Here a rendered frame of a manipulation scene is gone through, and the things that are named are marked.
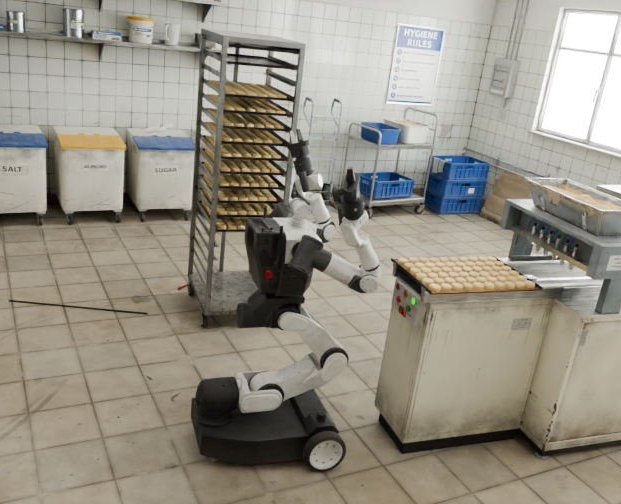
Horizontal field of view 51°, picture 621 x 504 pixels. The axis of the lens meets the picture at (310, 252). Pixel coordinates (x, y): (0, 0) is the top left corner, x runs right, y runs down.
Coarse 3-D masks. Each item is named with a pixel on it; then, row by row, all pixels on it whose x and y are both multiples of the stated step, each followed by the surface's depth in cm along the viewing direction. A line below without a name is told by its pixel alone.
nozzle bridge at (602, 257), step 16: (512, 208) 344; (528, 208) 332; (512, 224) 348; (544, 224) 330; (560, 224) 310; (512, 240) 357; (528, 240) 357; (544, 240) 328; (576, 240) 309; (592, 240) 290; (608, 240) 293; (560, 256) 313; (576, 256) 310; (592, 256) 289; (608, 256) 287; (592, 272) 289; (608, 272) 290; (608, 288) 294; (608, 304) 298
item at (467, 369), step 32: (416, 288) 303; (448, 320) 295; (480, 320) 301; (512, 320) 308; (544, 320) 315; (384, 352) 331; (416, 352) 300; (448, 352) 302; (480, 352) 308; (512, 352) 315; (384, 384) 331; (416, 384) 303; (448, 384) 309; (480, 384) 316; (512, 384) 324; (384, 416) 332; (416, 416) 310; (448, 416) 317; (480, 416) 324; (512, 416) 332; (416, 448) 322
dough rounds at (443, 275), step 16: (416, 272) 301; (432, 272) 306; (448, 272) 307; (464, 272) 307; (480, 272) 309; (496, 272) 312; (512, 272) 315; (432, 288) 285; (448, 288) 286; (464, 288) 291; (480, 288) 293; (496, 288) 298; (512, 288) 299; (528, 288) 302
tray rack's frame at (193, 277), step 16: (208, 32) 386; (224, 32) 386; (240, 32) 413; (192, 192) 442; (192, 208) 445; (192, 224) 449; (192, 240) 453; (224, 240) 464; (192, 256) 458; (192, 272) 462; (224, 272) 471; (240, 272) 475; (224, 288) 445; (240, 288) 448; (256, 288) 451; (224, 304) 421
